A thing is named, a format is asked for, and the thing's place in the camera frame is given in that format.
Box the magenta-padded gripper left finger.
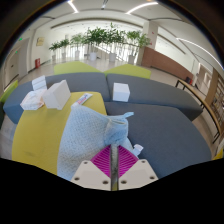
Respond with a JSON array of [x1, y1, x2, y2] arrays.
[[70, 145, 113, 192]]

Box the grey upholstered bench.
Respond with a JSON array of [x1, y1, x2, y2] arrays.
[[105, 73, 204, 122], [103, 101, 213, 179]]

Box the clear plastic tissue pack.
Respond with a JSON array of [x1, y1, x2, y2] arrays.
[[19, 89, 48, 111]]

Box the ceiling strip lights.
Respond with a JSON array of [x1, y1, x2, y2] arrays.
[[66, 0, 224, 71]]

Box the framed wall picture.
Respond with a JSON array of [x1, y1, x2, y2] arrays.
[[35, 36, 46, 47]]

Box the long green upholstered bench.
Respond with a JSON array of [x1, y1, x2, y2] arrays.
[[0, 79, 19, 104]]

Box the yellow upholstered bench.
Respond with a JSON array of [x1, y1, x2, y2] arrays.
[[11, 91, 108, 176]]

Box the long blue-grey upholstered bench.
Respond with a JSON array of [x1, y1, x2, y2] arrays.
[[2, 71, 111, 125]]

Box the white tube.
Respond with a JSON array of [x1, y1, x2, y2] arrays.
[[71, 92, 94, 108]]

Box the row of potted plants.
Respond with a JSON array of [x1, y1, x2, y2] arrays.
[[48, 22, 152, 66]]

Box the stack of white tissue packs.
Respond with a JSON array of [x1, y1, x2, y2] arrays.
[[31, 75, 48, 92]]

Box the wooden shelf unit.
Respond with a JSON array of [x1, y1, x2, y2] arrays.
[[203, 68, 224, 134]]

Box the brown reception counter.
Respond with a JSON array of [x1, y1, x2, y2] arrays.
[[141, 46, 194, 83]]

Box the wooden bench with black legs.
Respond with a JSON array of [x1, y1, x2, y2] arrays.
[[174, 78, 223, 144]]

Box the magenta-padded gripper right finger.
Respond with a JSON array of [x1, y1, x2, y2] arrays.
[[117, 145, 159, 191]]

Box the tall white box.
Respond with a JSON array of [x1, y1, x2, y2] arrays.
[[41, 79, 72, 111]]

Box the small white cube box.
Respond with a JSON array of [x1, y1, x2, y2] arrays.
[[112, 82, 131, 103]]

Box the light blue-grey towel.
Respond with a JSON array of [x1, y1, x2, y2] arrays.
[[56, 103, 144, 183]]

